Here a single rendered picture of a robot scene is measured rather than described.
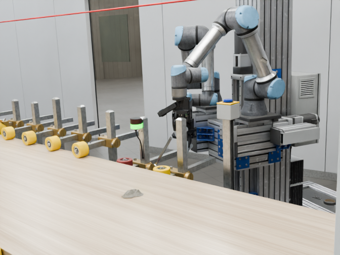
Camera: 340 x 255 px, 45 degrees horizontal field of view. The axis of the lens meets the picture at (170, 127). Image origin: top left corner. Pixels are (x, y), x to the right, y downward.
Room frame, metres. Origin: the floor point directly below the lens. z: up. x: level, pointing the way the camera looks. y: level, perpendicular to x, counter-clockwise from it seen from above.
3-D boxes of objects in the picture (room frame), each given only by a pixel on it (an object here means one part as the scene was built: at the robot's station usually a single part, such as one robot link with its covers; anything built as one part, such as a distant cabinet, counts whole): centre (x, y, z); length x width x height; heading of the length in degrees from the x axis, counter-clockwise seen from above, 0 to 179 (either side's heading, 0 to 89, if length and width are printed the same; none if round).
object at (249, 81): (2.39, -0.50, 1.20); 0.13 x 0.12 x 0.14; 28
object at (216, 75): (2.85, -0.29, 1.20); 0.13 x 0.12 x 0.14; 82
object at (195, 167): (1.99, -0.08, 0.84); 0.43 x 0.03 x 0.04; 139
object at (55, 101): (2.56, 0.70, 0.92); 0.03 x 0.03 x 0.48; 49
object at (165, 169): (1.84, 0.05, 0.85); 0.08 x 0.08 x 0.11
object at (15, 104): (2.89, 1.07, 0.88); 0.03 x 0.03 x 0.48; 49
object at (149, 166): (2.08, 0.15, 0.85); 0.13 x 0.06 x 0.05; 49
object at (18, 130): (2.79, 0.88, 0.95); 0.50 x 0.04 x 0.04; 139
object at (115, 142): (2.24, 0.34, 0.95); 0.13 x 0.06 x 0.05; 49
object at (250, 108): (2.40, -0.50, 1.09); 0.15 x 0.15 x 0.10
